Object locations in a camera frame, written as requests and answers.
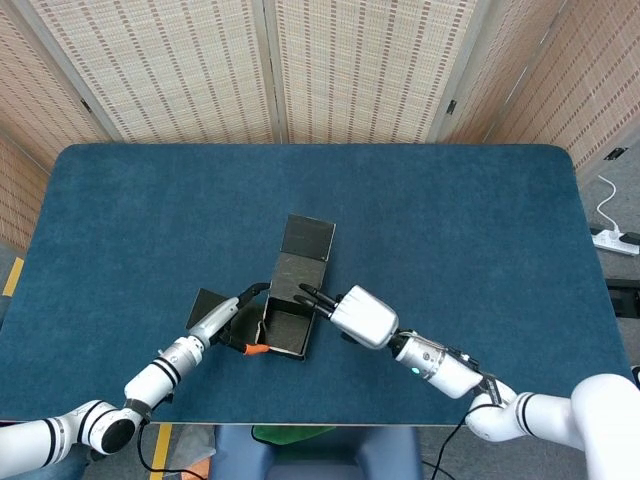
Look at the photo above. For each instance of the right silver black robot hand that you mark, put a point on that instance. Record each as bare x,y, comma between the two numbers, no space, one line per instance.
365,317

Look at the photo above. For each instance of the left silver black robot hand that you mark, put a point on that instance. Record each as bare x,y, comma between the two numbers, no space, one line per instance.
212,320

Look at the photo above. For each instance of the black box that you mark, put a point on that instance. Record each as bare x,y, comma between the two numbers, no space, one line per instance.
300,277

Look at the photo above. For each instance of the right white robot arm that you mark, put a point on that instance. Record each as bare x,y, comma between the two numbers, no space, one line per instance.
440,370

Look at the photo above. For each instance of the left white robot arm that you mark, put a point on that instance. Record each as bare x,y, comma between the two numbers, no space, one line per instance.
160,372

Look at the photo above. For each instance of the blue robot base seat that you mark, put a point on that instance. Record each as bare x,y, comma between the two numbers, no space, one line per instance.
325,460

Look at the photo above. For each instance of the grey plastic bag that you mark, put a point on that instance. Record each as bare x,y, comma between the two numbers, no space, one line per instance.
195,442

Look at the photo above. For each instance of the blue felt table mat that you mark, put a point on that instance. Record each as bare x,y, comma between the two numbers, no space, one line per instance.
450,225

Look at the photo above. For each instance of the green cloth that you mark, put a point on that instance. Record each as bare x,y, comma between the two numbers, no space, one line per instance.
285,435

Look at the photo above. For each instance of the yellow floor tape strip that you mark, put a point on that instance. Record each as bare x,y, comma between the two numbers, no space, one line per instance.
161,450
13,276

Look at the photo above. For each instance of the small orange object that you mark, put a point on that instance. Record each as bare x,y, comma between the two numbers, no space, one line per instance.
201,472

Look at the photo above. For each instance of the black screen hinge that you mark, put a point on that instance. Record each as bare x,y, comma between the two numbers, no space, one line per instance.
85,105
451,107

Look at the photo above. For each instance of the woven folding screen panel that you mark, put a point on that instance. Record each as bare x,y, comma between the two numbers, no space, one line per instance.
500,65
17,200
590,90
35,100
365,65
165,65

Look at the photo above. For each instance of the white power strip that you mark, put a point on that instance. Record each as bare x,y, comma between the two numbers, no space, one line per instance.
607,242

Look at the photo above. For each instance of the black plug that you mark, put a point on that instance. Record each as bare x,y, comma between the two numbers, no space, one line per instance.
631,240

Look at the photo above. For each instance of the black floor socket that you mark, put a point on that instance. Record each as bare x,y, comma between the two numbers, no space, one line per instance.
615,154

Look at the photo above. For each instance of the black metal frame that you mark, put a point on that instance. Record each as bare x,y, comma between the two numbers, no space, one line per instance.
625,300

